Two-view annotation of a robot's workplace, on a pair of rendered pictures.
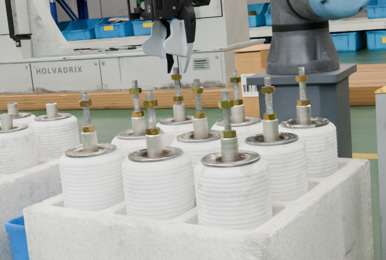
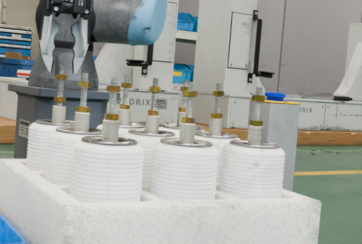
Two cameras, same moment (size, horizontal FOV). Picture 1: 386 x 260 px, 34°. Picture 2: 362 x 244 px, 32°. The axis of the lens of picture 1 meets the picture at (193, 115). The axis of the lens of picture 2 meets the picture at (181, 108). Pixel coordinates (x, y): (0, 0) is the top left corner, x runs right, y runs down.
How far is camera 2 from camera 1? 0.97 m
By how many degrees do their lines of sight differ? 62
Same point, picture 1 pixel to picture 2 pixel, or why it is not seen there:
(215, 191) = (273, 167)
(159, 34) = (50, 29)
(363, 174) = not seen: hidden behind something
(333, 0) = (152, 29)
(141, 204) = (202, 187)
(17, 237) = not seen: outside the picture
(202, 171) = (261, 152)
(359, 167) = not seen: hidden behind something
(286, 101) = (72, 114)
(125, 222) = (206, 203)
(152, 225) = (231, 202)
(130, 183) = (194, 167)
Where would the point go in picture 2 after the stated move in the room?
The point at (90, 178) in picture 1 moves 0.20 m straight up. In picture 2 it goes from (138, 168) to (149, 16)
